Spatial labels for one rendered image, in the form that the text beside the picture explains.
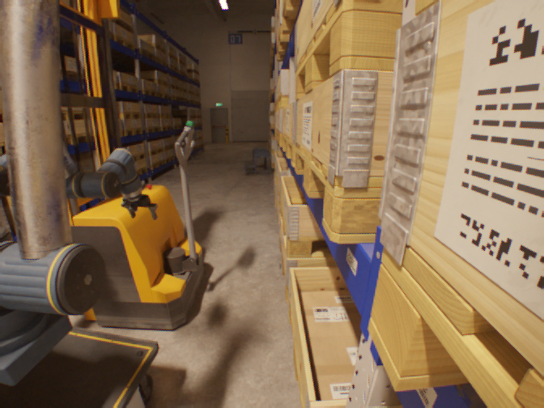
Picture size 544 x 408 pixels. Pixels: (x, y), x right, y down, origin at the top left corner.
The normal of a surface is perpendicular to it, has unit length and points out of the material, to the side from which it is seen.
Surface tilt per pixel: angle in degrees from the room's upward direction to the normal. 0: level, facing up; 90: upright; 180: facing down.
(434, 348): 90
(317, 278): 90
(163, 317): 90
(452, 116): 90
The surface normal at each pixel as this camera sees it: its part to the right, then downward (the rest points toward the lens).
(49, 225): 0.81, 0.09
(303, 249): 0.02, 0.32
